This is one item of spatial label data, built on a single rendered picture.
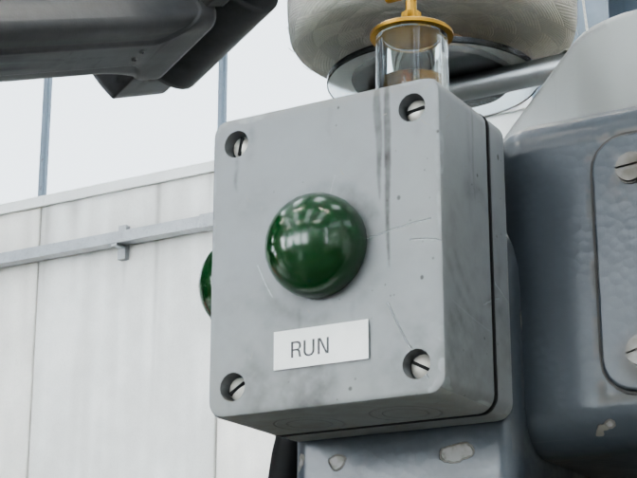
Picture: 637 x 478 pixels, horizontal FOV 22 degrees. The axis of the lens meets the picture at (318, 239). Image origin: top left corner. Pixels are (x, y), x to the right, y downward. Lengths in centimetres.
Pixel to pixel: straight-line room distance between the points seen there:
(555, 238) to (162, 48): 45
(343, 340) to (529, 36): 50
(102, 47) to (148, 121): 663
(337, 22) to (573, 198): 43
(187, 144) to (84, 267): 73
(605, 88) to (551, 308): 16
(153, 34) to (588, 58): 32
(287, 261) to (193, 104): 692
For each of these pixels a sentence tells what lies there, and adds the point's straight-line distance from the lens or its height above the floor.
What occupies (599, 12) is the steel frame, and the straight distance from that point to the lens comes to 601.
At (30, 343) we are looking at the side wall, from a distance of 755.
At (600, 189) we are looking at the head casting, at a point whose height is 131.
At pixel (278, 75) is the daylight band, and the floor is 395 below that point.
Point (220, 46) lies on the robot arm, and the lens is 95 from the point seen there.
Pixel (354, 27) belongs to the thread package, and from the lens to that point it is 91.
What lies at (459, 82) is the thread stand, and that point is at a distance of 91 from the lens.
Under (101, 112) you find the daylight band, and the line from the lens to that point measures 767.
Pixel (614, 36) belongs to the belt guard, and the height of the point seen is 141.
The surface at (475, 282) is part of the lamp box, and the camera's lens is 45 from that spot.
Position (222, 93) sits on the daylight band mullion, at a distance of 725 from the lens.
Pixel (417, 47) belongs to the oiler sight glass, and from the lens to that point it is 55.
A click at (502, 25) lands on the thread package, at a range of 91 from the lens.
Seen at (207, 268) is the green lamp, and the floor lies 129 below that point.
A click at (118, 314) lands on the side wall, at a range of 726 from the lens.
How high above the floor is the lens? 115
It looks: 17 degrees up
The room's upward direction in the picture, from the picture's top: straight up
